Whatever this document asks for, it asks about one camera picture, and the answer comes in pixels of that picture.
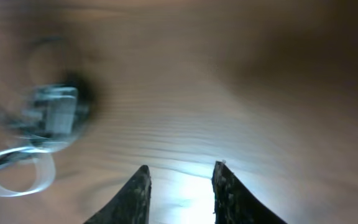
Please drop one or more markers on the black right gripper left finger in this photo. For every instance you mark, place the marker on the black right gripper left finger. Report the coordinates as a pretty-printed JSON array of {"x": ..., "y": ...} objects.
[{"x": 131, "y": 204}]

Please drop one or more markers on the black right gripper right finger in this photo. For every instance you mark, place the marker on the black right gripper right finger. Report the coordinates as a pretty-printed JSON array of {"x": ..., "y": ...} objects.
[{"x": 234, "y": 203}]

